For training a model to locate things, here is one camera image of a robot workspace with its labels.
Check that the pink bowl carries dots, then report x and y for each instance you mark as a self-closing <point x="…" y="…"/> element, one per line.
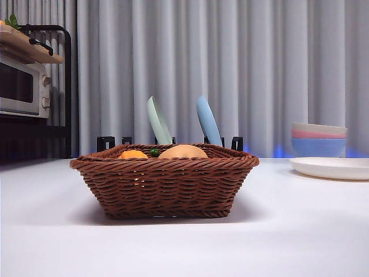
<point x="317" y="135"/>

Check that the pale green plate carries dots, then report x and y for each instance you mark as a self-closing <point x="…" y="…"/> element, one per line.
<point x="157" y="121"/>

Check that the tan toy potato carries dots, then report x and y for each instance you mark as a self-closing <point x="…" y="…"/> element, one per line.
<point x="183" y="151"/>

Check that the beige bowl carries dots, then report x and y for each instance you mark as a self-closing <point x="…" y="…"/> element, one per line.
<point x="317" y="127"/>

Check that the pale blue plate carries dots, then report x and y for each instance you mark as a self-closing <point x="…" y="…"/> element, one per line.
<point x="207" y="121"/>

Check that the brown wicker basket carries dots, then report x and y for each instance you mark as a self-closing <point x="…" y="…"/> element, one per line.
<point x="164" y="184"/>

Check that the grey white curtain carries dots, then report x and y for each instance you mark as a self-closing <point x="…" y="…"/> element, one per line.
<point x="259" y="72"/>

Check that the white plate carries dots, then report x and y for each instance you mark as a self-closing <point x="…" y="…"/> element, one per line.
<point x="331" y="168"/>

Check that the silver toaster oven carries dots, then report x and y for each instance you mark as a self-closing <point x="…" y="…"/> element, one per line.
<point x="17" y="83"/>

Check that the yellow orange toy corn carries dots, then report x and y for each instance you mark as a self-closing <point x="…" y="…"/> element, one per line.
<point x="132" y="155"/>

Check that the blue bowl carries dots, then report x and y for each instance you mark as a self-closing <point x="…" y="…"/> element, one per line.
<point x="317" y="147"/>

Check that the black metal shelf frame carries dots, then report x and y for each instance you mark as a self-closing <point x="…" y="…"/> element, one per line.
<point x="67" y="115"/>

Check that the black plate rack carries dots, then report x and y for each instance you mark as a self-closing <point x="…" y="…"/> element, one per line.
<point x="102" y="142"/>

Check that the green toy cucumber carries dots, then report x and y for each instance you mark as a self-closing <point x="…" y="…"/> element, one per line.
<point x="154" y="153"/>

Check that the green leafy plant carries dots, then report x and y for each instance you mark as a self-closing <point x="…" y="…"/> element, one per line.
<point x="13" y="20"/>

